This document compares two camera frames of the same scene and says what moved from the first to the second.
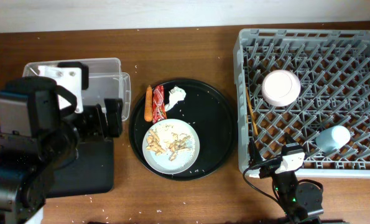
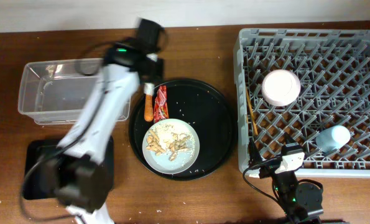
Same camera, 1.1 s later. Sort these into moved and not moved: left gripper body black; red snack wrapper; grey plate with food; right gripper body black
Moved: left gripper body black
Not moved: grey plate with food; red snack wrapper; right gripper body black
